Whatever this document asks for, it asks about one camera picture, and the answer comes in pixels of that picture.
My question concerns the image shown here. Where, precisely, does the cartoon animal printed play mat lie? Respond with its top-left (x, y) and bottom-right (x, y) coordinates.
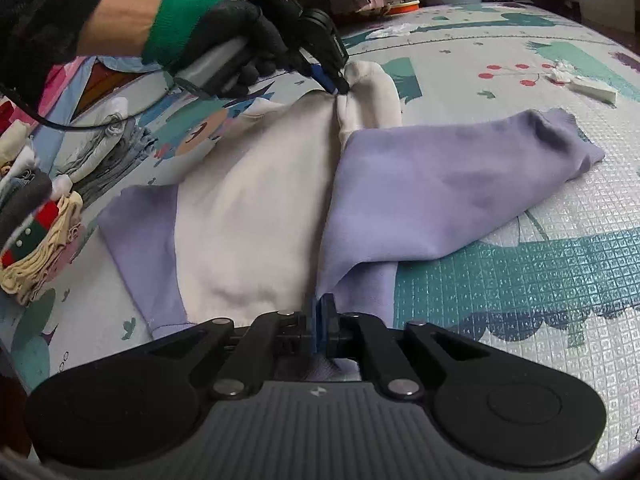
top-left (0, 2), bottom-right (640, 466)

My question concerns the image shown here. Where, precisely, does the pile of folded clothes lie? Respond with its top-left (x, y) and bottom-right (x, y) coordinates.
top-left (0, 119), bottom-right (87, 307)

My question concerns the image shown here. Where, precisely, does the folded grey knit garment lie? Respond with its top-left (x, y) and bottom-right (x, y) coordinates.
top-left (75, 125), bottom-right (157, 207)

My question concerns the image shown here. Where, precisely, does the folded white paper towel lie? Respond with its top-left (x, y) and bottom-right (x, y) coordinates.
top-left (569, 77), bottom-right (619, 107)

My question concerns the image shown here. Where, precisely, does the folded white quilted garment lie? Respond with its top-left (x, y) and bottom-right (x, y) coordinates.
top-left (64, 97), bottom-right (132, 182)

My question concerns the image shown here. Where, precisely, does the small crumpled white tissue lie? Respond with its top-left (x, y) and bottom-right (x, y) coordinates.
top-left (544, 60), bottom-right (577, 84)

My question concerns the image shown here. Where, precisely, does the purple and beige sweatshirt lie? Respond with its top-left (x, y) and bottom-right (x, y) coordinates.
top-left (97, 60), bottom-right (607, 386)

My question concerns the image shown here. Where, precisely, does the person's left hand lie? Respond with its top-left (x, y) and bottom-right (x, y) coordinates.
top-left (141, 0), bottom-right (302, 99)

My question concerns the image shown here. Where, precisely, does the pink and blue printed blanket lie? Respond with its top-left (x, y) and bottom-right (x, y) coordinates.
top-left (0, 55), bottom-right (171, 133)

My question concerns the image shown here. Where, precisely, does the large crumpled white paper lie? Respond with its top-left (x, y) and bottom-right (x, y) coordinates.
top-left (364, 21), bottom-right (417, 42)

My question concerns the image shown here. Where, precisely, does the black cable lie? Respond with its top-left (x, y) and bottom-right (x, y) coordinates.
top-left (0, 72), bottom-right (201, 132)

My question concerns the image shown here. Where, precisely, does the person's left forearm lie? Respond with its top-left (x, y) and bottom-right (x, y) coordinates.
top-left (0, 0), bottom-right (168, 111)

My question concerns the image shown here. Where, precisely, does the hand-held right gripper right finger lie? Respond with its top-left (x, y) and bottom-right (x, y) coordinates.
top-left (323, 293), bottom-right (494, 402)

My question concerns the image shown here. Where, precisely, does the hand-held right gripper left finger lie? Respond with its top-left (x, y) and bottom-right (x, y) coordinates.
top-left (149, 295), bottom-right (324, 399)

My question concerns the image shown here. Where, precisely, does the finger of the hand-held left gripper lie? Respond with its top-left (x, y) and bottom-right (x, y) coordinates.
top-left (327, 67), bottom-right (352, 96)
top-left (304, 60), bottom-right (337, 95)

